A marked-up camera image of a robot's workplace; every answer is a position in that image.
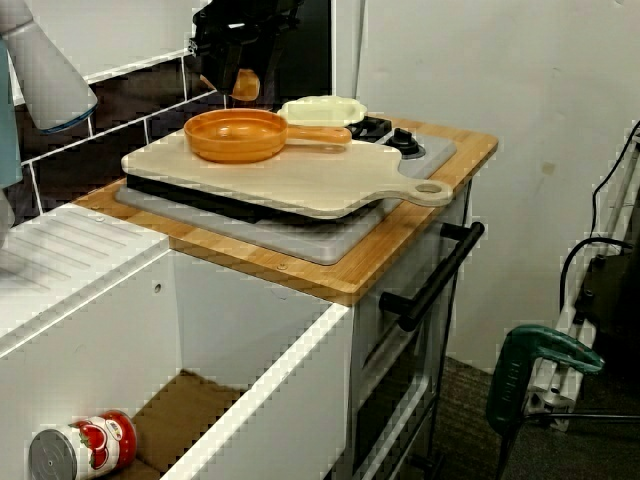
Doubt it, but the tomato can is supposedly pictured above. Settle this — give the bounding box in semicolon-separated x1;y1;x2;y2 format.
27;409;138;480

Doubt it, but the grey toy stove top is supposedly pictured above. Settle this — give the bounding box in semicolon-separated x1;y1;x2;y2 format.
113;127;459;266

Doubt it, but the white toy sink unit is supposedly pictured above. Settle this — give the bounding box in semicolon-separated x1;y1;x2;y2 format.
0;202;356;480

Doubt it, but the black burner grate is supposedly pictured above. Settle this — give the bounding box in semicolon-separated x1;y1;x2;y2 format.
344;114;394;144

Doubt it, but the wooden cutting board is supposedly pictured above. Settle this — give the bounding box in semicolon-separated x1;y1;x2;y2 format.
120;116;454;220

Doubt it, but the dark tile backsplash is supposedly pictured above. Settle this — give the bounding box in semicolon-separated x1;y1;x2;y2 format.
13;37;274;226

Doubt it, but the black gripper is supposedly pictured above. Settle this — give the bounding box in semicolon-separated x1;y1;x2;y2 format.
192;8;301;96

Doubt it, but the thin black cable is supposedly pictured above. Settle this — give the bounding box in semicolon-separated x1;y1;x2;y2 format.
592;119;640;236

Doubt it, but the aluminium frame rail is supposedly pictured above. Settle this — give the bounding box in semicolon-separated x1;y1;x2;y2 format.
524;144;640;432

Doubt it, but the orange toy frying pan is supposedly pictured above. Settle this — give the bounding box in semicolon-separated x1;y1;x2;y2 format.
183;108;353;164

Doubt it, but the black oven door handle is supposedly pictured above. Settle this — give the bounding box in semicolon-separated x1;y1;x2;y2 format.
378;221;485;332

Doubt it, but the white toy oven front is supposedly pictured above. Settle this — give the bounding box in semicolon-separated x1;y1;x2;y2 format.
349;179;474;480

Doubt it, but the black stove knob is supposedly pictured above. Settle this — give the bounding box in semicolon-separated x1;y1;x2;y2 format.
382;127;426;160

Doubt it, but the toy fried chicken piece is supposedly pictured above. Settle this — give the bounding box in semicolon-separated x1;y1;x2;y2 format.
199;68;261;101

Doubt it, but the wooden countertop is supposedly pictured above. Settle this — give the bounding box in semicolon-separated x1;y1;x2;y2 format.
74;117;500;307

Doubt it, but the cream scalloped plate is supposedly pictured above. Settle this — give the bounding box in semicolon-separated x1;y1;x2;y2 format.
277;94;370;126

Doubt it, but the black equipment box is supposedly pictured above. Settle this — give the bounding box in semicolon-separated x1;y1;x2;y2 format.
574;252;640;361

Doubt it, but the thick black cable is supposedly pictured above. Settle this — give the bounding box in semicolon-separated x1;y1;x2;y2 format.
558;237;634;321

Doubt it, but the green clamp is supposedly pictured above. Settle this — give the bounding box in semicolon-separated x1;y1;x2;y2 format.
485;323;605;436

